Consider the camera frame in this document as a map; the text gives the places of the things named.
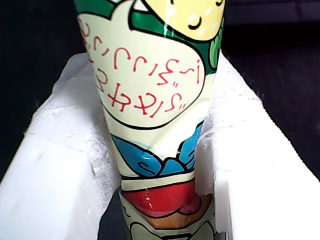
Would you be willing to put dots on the snack bar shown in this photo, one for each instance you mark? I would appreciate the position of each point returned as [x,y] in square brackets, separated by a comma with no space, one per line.
[155,100]

